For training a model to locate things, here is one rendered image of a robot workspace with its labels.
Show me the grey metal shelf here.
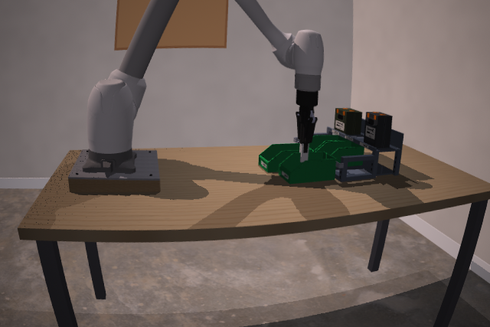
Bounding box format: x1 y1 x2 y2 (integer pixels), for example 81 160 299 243
313 119 403 182

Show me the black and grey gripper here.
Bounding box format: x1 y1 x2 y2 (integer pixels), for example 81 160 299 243
296 90 319 162

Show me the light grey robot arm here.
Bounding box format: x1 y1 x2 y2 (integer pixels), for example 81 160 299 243
82 0 324 175

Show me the green bin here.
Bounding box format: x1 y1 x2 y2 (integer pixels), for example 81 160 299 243
260 143 300 172
280 152 337 184
316 141 364 166
309 135 350 152

